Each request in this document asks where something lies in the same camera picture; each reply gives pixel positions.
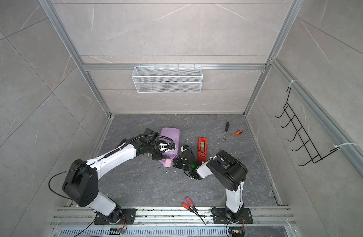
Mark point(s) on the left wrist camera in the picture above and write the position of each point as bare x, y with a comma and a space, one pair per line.
165, 147

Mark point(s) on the black wire hook rack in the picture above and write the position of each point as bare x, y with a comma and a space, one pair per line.
301, 134

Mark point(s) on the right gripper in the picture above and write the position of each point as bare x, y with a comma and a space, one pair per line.
177, 165

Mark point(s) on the black handled screwdriver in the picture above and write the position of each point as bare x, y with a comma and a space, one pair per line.
226, 130

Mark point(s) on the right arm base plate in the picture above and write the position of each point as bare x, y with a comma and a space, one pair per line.
225, 216

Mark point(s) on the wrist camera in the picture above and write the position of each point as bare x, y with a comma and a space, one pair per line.
165, 147
185, 151

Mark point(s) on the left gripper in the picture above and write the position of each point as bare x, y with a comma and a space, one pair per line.
159, 156

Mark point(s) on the red tape dispenser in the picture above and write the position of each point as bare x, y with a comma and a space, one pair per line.
202, 150

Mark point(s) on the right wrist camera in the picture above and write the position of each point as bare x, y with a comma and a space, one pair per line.
185, 151

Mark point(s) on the red handled screwdriver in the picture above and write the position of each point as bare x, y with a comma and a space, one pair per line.
187, 207

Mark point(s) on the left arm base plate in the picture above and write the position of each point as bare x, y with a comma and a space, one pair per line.
118, 217

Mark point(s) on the orange handled screwdriver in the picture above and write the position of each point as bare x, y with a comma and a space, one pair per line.
237, 133

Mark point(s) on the white wire mesh basket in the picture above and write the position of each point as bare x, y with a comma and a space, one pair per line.
168, 79

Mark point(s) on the aluminium mounting rail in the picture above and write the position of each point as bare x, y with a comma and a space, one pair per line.
177, 216

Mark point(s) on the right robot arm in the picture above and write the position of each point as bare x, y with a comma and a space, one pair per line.
229, 171

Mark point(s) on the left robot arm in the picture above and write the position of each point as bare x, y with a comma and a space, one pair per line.
81, 184

